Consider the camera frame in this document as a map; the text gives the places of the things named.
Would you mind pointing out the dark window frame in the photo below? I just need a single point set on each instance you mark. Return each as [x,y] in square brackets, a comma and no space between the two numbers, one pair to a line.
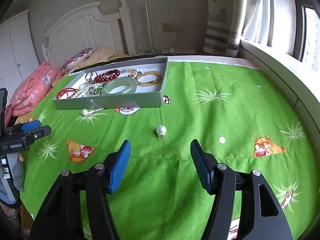
[301,25]

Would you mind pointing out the striped printed curtain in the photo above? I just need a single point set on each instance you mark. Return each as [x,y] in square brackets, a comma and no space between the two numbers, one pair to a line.
[231,20]

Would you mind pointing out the grey white jewelry tray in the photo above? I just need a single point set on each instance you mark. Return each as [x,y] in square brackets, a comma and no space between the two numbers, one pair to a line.
[80,91]

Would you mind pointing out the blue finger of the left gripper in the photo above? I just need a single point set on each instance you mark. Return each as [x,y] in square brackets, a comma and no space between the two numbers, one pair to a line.
[37,133]
[30,125]

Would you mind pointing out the cream yellow pillow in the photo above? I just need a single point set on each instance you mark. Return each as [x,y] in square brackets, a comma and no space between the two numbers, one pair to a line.
[100,55]

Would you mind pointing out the pearl drop earring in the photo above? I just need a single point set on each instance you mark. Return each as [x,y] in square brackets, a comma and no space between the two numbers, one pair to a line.
[161,131]

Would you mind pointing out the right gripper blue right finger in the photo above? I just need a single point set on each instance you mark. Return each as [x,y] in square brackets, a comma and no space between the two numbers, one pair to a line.
[204,163]

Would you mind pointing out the white nightstand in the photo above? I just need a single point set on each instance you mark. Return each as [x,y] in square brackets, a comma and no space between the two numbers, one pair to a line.
[175,51]

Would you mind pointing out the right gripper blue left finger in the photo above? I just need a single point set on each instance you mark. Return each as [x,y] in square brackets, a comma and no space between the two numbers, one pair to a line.
[117,165]

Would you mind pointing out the white stick desk lamp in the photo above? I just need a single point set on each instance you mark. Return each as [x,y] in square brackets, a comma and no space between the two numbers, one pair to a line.
[150,43]

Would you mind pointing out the pink folded quilt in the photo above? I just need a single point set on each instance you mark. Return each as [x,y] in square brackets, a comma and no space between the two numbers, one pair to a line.
[32,90]

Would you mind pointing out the gold ring green stone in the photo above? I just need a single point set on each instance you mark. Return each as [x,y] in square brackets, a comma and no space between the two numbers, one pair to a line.
[99,90]

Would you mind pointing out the patterned small pillow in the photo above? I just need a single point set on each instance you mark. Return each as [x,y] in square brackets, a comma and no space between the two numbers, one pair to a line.
[77,59]

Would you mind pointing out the white bed headboard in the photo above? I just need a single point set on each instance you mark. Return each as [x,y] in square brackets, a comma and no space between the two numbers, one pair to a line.
[86,27]

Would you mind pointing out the pale green jade bangle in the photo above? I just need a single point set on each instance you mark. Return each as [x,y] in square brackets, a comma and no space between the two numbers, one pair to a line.
[120,86]

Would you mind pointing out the gold bangle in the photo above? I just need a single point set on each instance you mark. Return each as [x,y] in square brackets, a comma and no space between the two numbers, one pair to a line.
[149,78]

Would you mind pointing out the left gloved hand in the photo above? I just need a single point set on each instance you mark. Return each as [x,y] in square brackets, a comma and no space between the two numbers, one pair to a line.
[12,177]

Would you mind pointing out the white wardrobe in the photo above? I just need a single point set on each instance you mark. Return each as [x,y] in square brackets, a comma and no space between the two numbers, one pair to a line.
[18,58]

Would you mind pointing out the wall socket plate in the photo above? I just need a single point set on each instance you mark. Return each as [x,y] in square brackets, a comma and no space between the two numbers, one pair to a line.
[173,27]

